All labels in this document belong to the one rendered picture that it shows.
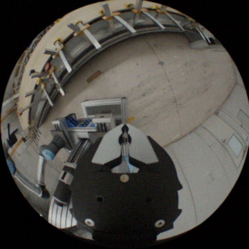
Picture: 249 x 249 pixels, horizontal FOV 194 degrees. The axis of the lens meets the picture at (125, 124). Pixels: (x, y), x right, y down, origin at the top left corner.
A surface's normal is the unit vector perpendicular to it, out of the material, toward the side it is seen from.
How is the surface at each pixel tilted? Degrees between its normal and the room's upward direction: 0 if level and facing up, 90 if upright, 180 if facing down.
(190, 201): 90
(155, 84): 0
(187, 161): 90
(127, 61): 0
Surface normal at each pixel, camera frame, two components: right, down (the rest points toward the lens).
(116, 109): 0.00, 0.49
